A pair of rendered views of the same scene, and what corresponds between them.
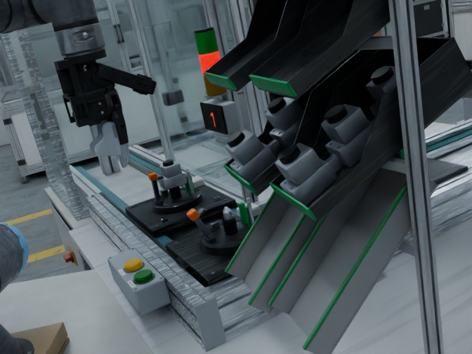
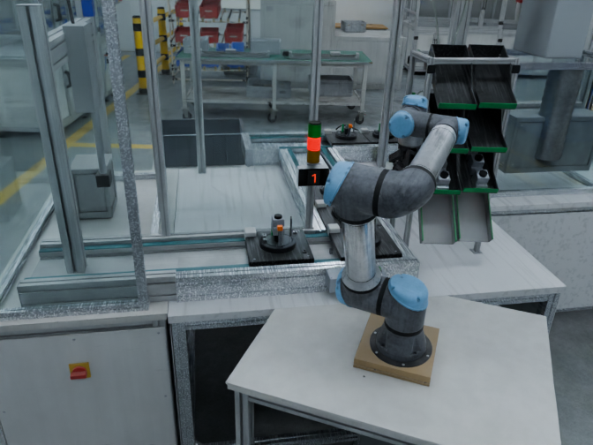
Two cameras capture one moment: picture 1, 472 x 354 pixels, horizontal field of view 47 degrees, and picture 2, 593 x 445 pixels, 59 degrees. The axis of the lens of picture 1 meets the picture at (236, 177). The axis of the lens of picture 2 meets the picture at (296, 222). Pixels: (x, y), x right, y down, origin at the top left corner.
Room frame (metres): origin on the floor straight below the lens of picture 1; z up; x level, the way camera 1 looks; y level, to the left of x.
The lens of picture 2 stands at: (0.90, 1.88, 1.95)
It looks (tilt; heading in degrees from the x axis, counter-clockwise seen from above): 26 degrees down; 284
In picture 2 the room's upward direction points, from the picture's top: 2 degrees clockwise
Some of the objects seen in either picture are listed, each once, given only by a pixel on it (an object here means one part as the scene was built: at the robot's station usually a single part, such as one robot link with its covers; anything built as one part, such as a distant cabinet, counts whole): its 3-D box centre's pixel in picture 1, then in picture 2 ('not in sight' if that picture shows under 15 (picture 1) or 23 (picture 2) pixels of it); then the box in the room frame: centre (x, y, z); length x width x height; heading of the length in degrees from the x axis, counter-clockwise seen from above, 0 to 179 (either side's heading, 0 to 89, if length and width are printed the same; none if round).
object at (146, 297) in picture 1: (137, 279); (356, 278); (1.08, 0.26, 0.93); 0.21 x 0.07 x 0.06; 25
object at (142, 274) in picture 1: (144, 277); not in sight; (1.02, 0.23, 0.96); 0.04 x 0.04 x 0.02
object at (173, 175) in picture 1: (173, 172); (277, 222); (1.40, 0.16, 1.06); 0.08 x 0.04 x 0.07; 115
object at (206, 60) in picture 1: (211, 62); (313, 142); (1.31, 0.00, 1.33); 0.05 x 0.05 x 0.05
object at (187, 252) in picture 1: (230, 223); (364, 230); (1.09, 0.03, 1.01); 0.24 x 0.24 x 0.13; 25
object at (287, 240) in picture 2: (177, 200); (277, 242); (1.40, 0.17, 0.98); 0.14 x 0.14 x 0.02
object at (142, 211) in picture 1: (178, 206); (277, 246); (1.40, 0.17, 0.96); 0.24 x 0.24 x 0.02; 25
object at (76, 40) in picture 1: (81, 41); (410, 138); (0.95, 0.21, 1.45); 0.08 x 0.08 x 0.05
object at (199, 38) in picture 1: (206, 42); (314, 130); (1.31, 0.00, 1.38); 0.05 x 0.05 x 0.05
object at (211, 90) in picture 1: (215, 83); (313, 155); (1.31, 0.00, 1.28); 0.05 x 0.05 x 0.05
